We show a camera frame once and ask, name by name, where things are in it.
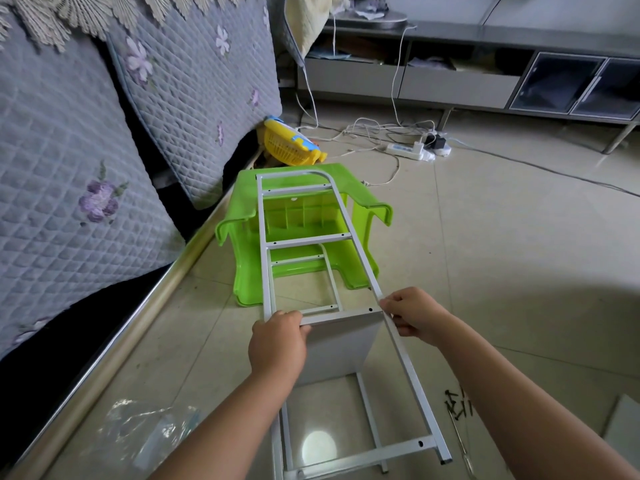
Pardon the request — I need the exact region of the person's right hand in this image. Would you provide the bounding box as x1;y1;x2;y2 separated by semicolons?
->
378;285;456;348

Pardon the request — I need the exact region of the person's left forearm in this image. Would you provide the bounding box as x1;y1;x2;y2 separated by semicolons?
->
150;369;301;480

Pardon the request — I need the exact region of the pile of pale cloth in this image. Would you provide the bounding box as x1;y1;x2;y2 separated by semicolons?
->
284;0;351;58

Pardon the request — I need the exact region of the white power strip with plugs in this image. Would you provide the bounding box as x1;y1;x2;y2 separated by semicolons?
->
424;131;453;158

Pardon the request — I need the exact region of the person's left hand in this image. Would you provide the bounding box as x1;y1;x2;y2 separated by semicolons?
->
248;311;312;388

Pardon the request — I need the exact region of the tangle of white cables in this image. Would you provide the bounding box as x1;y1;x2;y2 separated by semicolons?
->
295;19;451;186

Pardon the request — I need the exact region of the white metal frame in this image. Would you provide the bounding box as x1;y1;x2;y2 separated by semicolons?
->
255;167;454;480
268;243;391;476

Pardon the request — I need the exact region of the grey textured furniture cover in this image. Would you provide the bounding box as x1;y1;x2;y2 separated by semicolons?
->
0;0;284;361

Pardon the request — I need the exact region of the clear plastic screw bag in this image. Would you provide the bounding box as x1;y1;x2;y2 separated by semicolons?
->
98;395;201;471

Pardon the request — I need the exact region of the person's right forearm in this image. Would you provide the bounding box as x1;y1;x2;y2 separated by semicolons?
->
432;317;640;480

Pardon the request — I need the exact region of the grey marble TV cabinet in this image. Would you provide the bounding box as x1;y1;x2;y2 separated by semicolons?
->
290;0;640;156

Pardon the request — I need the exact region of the long white power strip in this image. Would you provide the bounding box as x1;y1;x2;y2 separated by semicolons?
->
384;141;429;163

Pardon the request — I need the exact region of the green plastic stool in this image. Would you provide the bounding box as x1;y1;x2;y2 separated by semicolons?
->
215;161;394;308

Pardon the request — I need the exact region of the white wooden board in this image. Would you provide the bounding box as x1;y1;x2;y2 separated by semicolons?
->
603;393;640;468
290;309;387;388

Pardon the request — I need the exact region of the pile of black screws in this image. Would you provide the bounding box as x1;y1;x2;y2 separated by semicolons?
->
443;387;477;422

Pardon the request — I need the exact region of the long dark cable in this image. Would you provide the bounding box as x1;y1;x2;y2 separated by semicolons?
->
450;143;640;199

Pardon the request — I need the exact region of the chrome metal base rail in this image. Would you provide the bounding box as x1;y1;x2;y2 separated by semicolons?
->
5;199;246;480

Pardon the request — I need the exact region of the yellow plastic basket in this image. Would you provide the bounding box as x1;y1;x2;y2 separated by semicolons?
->
262;117;328;166

